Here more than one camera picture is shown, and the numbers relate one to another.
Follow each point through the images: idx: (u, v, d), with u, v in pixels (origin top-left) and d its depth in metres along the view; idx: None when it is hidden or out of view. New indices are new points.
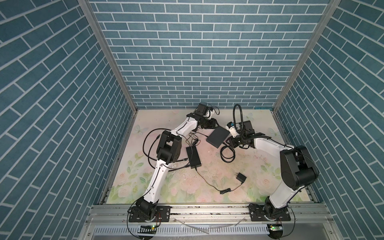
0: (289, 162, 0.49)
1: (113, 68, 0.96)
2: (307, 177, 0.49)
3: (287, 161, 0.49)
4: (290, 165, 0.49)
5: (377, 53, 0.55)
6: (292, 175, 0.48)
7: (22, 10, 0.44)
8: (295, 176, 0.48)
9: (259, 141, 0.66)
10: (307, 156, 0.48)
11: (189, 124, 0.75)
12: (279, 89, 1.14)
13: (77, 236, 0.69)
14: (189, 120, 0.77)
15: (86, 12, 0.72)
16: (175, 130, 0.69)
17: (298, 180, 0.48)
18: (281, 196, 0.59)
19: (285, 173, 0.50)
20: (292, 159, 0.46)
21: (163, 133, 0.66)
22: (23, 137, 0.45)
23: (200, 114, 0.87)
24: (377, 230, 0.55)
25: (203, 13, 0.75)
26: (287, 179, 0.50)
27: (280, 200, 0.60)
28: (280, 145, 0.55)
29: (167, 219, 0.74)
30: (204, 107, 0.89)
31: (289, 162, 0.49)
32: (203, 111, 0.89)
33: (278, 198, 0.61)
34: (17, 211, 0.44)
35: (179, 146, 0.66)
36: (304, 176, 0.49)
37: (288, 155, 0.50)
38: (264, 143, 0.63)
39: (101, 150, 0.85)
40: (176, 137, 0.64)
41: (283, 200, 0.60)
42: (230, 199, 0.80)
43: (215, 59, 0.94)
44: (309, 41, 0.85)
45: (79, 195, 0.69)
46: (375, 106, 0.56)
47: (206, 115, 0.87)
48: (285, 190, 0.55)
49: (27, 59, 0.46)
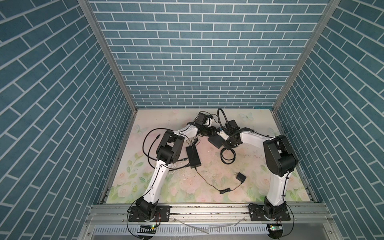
0: (272, 151, 0.54)
1: (113, 68, 0.96)
2: (288, 164, 0.54)
3: (270, 150, 0.54)
4: (273, 153, 0.54)
5: (377, 53, 0.55)
6: (276, 163, 0.53)
7: (22, 10, 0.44)
8: (279, 163, 0.53)
9: (244, 135, 0.71)
10: (287, 144, 0.56)
11: (192, 130, 0.78)
12: (280, 89, 1.14)
13: (77, 236, 0.69)
14: (191, 127, 0.81)
15: (86, 12, 0.72)
16: (179, 131, 0.72)
17: (281, 167, 0.53)
18: (274, 191, 0.61)
19: (270, 160, 0.54)
20: (274, 147, 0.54)
21: (166, 133, 0.67)
22: (23, 137, 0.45)
23: (200, 122, 0.90)
24: (377, 231, 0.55)
25: (203, 13, 0.75)
26: (272, 166, 0.54)
27: (279, 196, 0.62)
28: (263, 137, 0.60)
29: (167, 219, 0.74)
30: (204, 116, 0.91)
31: (272, 151, 0.54)
32: (203, 120, 0.91)
33: (272, 192, 0.63)
34: (17, 211, 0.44)
35: (180, 148, 0.67)
36: (286, 163, 0.54)
37: (270, 145, 0.54)
38: (249, 136, 0.67)
39: (101, 150, 0.85)
40: (179, 137, 0.65)
41: (277, 194, 0.61)
42: (230, 199, 0.80)
43: (215, 59, 0.94)
44: (309, 41, 0.85)
45: (79, 194, 0.69)
46: (374, 106, 0.56)
47: (206, 123, 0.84)
48: (276, 181, 0.58)
49: (27, 59, 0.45)
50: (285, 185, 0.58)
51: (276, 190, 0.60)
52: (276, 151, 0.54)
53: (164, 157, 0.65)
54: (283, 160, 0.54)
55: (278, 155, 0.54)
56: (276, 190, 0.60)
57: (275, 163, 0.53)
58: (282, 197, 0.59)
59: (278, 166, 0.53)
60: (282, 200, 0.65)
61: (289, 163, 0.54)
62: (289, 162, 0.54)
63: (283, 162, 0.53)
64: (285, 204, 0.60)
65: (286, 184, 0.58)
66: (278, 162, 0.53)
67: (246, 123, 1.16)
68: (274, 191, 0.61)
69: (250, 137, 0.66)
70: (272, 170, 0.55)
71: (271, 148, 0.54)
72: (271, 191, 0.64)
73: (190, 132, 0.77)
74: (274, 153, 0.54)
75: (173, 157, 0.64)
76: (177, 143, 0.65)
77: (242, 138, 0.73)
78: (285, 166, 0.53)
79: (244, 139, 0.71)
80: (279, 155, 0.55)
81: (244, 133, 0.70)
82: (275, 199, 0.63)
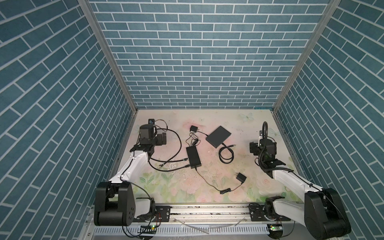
0: (316, 209, 0.42)
1: (113, 69, 0.96)
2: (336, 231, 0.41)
3: (314, 207, 0.42)
4: (318, 213, 0.42)
5: (377, 53, 0.55)
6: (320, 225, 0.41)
7: (22, 10, 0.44)
8: (322, 225, 0.41)
9: (279, 173, 0.59)
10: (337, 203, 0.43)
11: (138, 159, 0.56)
12: (280, 89, 1.14)
13: (77, 236, 0.69)
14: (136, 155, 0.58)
15: (86, 13, 0.73)
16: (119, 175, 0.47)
17: (326, 232, 0.40)
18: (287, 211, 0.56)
19: (310, 217, 0.43)
20: (320, 204, 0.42)
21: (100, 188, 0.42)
22: (24, 137, 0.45)
23: (145, 138, 0.67)
24: (377, 231, 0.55)
25: (203, 13, 0.75)
26: (312, 226, 0.42)
27: (284, 212, 0.58)
28: (303, 183, 0.49)
29: (168, 219, 0.74)
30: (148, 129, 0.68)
31: (317, 209, 0.42)
32: (148, 136, 0.68)
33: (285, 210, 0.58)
34: (17, 210, 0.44)
35: (130, 197, 0.44)
36: (334, 226, 0.41)
37: (315, 201, 0.43)
38: (284, 176, 0.56)
39: (101, 150, 0.85)
40: (120, 186, 0.43)
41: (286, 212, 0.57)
42: (230, 199, 0.80)
43: (215, 59, 0.94)
44: (309, 41, 0.85)
45: (79, 195, 0.69)
46: (374, 106, 0.56)
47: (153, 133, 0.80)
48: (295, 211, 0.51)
49: (27, 58, 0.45)
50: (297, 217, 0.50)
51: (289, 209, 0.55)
52: (321, 210, 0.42)
53: (112, 222, 0.41)
54: (329, 222, 0.41)
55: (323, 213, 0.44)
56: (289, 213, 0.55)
57: (318, 225, 0.41)
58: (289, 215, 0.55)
59: (321, 228, 0.41)
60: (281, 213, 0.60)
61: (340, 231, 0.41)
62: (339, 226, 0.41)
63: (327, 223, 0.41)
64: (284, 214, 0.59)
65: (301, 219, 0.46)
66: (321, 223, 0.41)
67: (246, 123, 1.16)
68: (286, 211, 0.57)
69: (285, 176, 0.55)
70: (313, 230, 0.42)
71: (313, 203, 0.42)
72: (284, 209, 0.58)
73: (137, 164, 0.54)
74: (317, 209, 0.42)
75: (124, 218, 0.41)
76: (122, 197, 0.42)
77: (275, 174, 0.61)
78: (332, 229, 0.41)
79: (276, 176, 0.60)
80: (324, 216, 0.43)
81: (279, 172, 0.59)
82: (277, 207, 0.62)
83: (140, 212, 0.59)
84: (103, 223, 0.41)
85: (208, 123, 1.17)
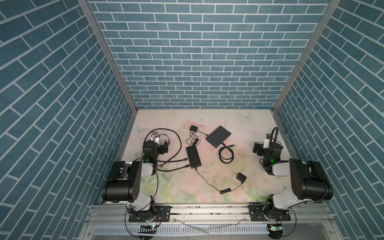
0: (297, 167, 0.50)
1: (113, 69, 0.96)
2: (315, 187, 0.46)
3: (295, 166, 0.50)
4: (298, 169, 0.49)
5: (377, 53, 0.55)
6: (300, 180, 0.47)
7: (22, 10, 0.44)
8: (302, 179, 0.47)
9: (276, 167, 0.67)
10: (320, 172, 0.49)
11: (147, 165, 0.65)
12: (280, 89, 1.14)
13: (77, 236, 0.69)
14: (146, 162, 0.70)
15: (87, 12, 0.73)
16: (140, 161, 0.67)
17: (305, 183, 0.46)
18: (283, 198, 0.58)
19: (294, 180, 0.49)
20: (300, 166, 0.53)
21: (117, 166, 0.50)
22: (23, 137, 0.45)
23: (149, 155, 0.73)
24: (377, 231, 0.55)
25: (203, 13, 0.75)
26: (296, 188, 0.47)
27: (281, 202, 0.60)
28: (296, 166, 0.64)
29: (167, 219, 0.74)
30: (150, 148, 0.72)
31: (298, 167, 0.50)
32: (151, 152, 0.75)
33: (280, 197, 0.60)
34: (18, 210, 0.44)
35: (139, 174, 0.51)
36: (312, 182, 0.46)
37: (297, 162, 0.51)
38: (281, 169, 0.63)
39: (101, 150, 0.85)
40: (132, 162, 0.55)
41: (284, 201, 0.58)
42: (230, 199, 0.80)
43: (215, 59, 0.94)
44: (309, 41, 0.85)
45: (79, 195, 0.69)
46: (374, 106, 0.56)
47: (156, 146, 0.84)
48: (290, 196, 0.53)
49: (27, 59, 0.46)
50: (293, 199, 0.53)
51: (286, 196, 0.56)
52: (301, 168, 0.50)
53: (117, 196, 0.45)
54: (308, 180, 0.47)
55: (305, 176, 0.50)
56: (285, 200, 0.57)
57: (298, 180, 0.47)
58: (288, 207, 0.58)
59: (300, 180, 0.47)
60: (281, 207, 0.63)
61: (319, 190, 0.45)
62: (319, 190, 0.45)
63: (308, 184, 0.46)
64: (285, 212, 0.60)
65: (296, 200, 0.52)
66: (302, 181, 0.47)
67: (246, 123, 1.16)
68: (283, 199, 0.58)
69: (282, 167, 0.62)
70: (295, 192, 0.47)
71: (297, 167, 0.50)
72: (280, 196, 0.61)
73: (147, 168, 0.65)
74: (300, 171, 0.49)
75: (130, 188, 0.45)
76: (132, 171, 0.49)
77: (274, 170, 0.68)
78: (311, 189, 0.45)
79: (275, 171, 0.67)
80: (304, 174, 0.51)
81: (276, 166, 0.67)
82: (276, 199, 0.63)
83: (143, 203, 0.61)
84: (110, 198, 0.45)
85: (208, 123, 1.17)
